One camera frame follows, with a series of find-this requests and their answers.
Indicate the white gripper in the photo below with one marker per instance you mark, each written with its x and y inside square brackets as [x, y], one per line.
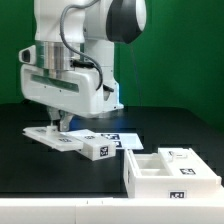
[74, 92]

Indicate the white cabinet top panel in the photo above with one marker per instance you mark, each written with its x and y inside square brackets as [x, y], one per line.
[51, 137]

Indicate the white cabinet body box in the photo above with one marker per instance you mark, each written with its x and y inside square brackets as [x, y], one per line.
[146, 177]

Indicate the white cabinet door panel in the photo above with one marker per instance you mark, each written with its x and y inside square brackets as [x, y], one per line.
[185, 163]

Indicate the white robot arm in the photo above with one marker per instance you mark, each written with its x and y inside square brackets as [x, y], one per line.
[70, 67]

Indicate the small white cabinet block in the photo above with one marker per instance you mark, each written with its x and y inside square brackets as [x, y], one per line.
[95, 146]

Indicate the white marker base sheet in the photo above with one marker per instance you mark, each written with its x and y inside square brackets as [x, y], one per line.
[122, 140]

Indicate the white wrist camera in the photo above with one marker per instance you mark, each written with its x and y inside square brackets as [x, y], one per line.
[28, 55]

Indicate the white L-shaped fence wall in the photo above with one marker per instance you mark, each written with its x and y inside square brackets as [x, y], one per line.
[113, 211]

